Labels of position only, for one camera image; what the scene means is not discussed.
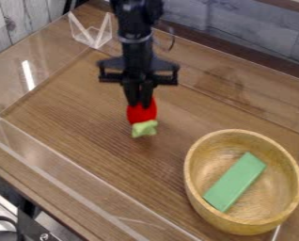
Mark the black cable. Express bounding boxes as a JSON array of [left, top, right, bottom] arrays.
[[156, 26, 177, 53]]

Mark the black metal stand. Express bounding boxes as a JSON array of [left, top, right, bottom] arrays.
[[16, 198, 61, 241]]

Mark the clear acrylic enclosure wall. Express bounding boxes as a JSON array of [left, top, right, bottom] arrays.
[[0, 18, 299, 241]]

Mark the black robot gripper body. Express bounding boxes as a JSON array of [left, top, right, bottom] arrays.
[[96, 39, 180, 85]]

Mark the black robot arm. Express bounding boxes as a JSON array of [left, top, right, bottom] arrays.
[[96, 0, 180, 109]]

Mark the green rectangular block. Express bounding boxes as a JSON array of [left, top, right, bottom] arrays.
[[203, 153, 267, 212]]

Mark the red plush strawberry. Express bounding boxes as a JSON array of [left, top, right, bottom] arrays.
[[127, 100, 159, 138]]

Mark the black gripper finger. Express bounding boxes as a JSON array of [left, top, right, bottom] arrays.
[[123, 80, 139, 106], [140, 80, 153, 109]]

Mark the wooden bowl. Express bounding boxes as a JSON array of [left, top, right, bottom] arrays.
[[183, 129, 299, 235]]

